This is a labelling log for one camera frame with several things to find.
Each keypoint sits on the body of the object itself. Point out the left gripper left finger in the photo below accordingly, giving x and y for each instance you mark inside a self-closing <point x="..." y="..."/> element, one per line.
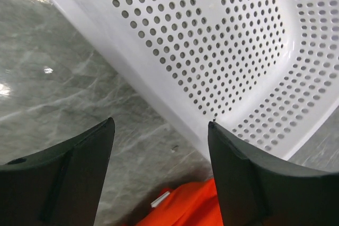
<point x="60" y="185"/>

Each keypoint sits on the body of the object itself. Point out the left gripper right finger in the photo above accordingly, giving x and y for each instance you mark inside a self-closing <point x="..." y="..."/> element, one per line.
<point x="257" y="188"/>

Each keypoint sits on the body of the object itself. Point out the orange t shirt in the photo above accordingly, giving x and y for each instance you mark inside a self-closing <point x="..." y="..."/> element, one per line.
<point x="194" y="203"/>

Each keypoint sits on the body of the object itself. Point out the white perforated plastic basket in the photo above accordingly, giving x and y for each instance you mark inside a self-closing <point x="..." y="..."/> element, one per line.
<point x="266" y="70"/>

